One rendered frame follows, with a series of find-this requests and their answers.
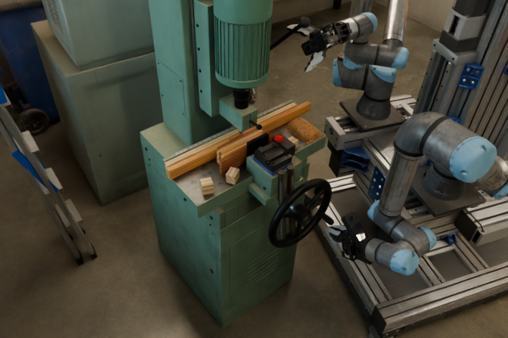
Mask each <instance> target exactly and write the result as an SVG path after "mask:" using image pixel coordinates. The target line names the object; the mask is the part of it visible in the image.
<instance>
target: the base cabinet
mask: <svg viewBox="0 0 508 338"><path fill-rule="evenodd" d="M142 150H143V155H144V163H145V168H146V173H147V180H148V185H149V190H150V198H151V203H152V207H153V215H154V220H155V225H156V233H157V237H158V242H159V247H160V250H161V251H162V252H163V254H164V255H165V256H166V258H167V259H168V260H169V261H170V262H171V264H172V265H173V266H174V268H175V269H176V270H177V272H178V273H179V274H180V275H181V276H182V278H183V279H184V280H185V282H186V283H187V285H188V286H189V287H190V288H191V289H192V291H193V292H194V293H195V294H196V296H197V297H198V298H199V300H200V301H201V302H202V304H204V306H205V307H206V308H207V310H208V311H209V312H210V314H211V315H212V316H213V318H214V319H215V320H216V321H217V322H218V324H219V325H220V326H221V328H222V329H224V328H225V327H227V326H228V325H229V324H230V323H232V322H233V321H235V320H236V319H237V318H239V317H240V316H241V315H242V314H244V313H245V312H247V311H248V310H250V309H251V308H252V307H253V306H254V305H256V304H257V303H259V302H261V301H262V300H263V299H264V298H265V297H267V296H268V295H270V294H271V293H273V292H274V291H275V290H276V289H278V288H279V287H281V286H282V285H283V284H285V283H286V282H287V281H289V280H290V279H291V278H292V277H293V268H294V263H295V257H296V248H297V243H295V244H293V245H292V246H290V247H286V248H277V247H274V246H273V245H272V244H271V243H270V241H269V238H268V229H269V226H270V223H271V220H272V218H273V216H274V214H275V212H276V211H277V209H278V207H279V201H278V200H275V201H274V202H273V203H270V204H269V205H267V206H264V205H263V206H260V207H259V208H258V209H256V210H254V211H252V212H251V213H249V214H248V215H246V216H244V217H243V218H241V219H239V220H237V221H236V222H234V223H233V224H231V225H229V226H227V227H226V228H224V229H222V230H219V229H218V228H217V227H216V226H215V225H214V224H213V223H212V222H211V221H210V220H209V219H208V218H207V217H206V215H204V216H202V217H200V218H197V217H196V216H195V215H194V214H193V213H192V211H191V210H190V209H189V208H188V207H187V206H186V205H185V204H184V203H183V201H182V200H181V199H180V198H179V197H178V196H177V195H176V194H175V192H174V191H173V190H172V189H171V188H170V187H169V186H168V185H167V184H166V180H165V175H164V171H163V170H162V169H161V168H160V166H159V165H158V164H157V163H156V162H155V161H154V160H153V159H152V158H151V157H150V156H149V155H148V153H147V152H146V151H145V150H144V149H143V148H142Z"/></svg>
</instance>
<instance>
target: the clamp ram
mask: <svg viewBox="0 0 508 338"><path fill-rule="evenodd" d="M268 138H269V134H268V133H267V132H266V133H265V134H263V135H260V136H259V137H257V138H254V139H253V140H251V141H248V142H247V143H246V157H249V156H251V155H253V154H254V153H255V151H256V150H258V149H260V148H262V147H264V146H265V145H267V144H268Z"/></svg>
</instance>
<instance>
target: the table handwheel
mask: <svg viewBox="0 0 508 338"><path fill-rule="evenodd" d="M316 187H322V188H321V189H320V190H319V191H318V193H317V194H316V195H315V196H314V197H313V198H312V199H311V200H310V201H309V202H308V203H307V204H306V205H303V204H302V203H300V204H297V203H296V202H295V201H296V200H297V199H298V198H299V197H300V196H301V195H303V194H304V193H305V192H306V191H308V190H310V189H312V188H316ZM322 194H324V198H323V200H322V203H321V205H320V207H319V209H318V211H317V212H316V214H315V215H314V217H313V218H312V219H311V221H310V222H309V223H308V224H307V225H306V226H305V227H304V228H303V229H302V230H301V227H302V224H305V223H306V222H307V221H308V220H309V219H310V217H311V210H310V208H311V206H312V205H313V204H314V203H315V202H316V201H317V199H318V198H319V197H320V196H321V195H322ZM331 197H332V188H331V186H330V183H329V182H328V181H327V180H325V179H322V178H315V179H312V180H309V181H307V182H305V183H303V184H302V185H300V186H298V187H297V188H296V189H295V190H294V191H293V192H291V193H290V194H289V195H288V196H287V195H286V199H285V200H284V201H283V202H282V204H281V205H280V206H279V207H278V209H277V211H276V212H275V214H274V216H273V218H272V220H271V223H270V226H269V229H268V238H269V241H270V243H271V244H272V245H273V246H274V247H277V248H286V247H290V246H292V245H293V244H295V243H298V242H299V241H300V240H302V239H303V238H304V237H306V236H307V235H308V234H309V233H310V232H311V231H312V230H313V229H314V228H315V226H316V225H317V224H318V223H319V221H320V220H321V219H322V218H321V216H320V214H321V212H323V213H325V212H326V211H327V208H328V206H329V204H330V200H331ZM287 210H289V211H290V212H289V213H286V211H287ZM285 218H293V219H295V220H296V221H297V227H296V234H295V235H294V236H292V237H290V238H288V239H286V240H278V239H277V228H278V226H279V224H280V221H281V219H285Z"/></svg>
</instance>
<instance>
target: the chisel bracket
mask: <svg viewBox="0 0 508 338"><path fill-rule="evenodd" d="M219 114H220V115H222V116H223V117H224V118H225V119H226V120H227V121H229V122H230V123H231V124H233V125H234V126H235V127H236V128H238V129H239V130H240V131H242V132H244V131H246V130H247V129H250V128H252V127H254V125H253V124H251V123H250V122H249V121H250V120H252V121H253V122H255V123H257V116H258V110H257V109H256V108H254V106H252V105H251V104H249V106H248V107H247V108H246V109H243V110H240V109H237V108H236V107H235V106H234V96H233V93H232V94H229V95H226V96H224V97H223V98H219Z"/></svg>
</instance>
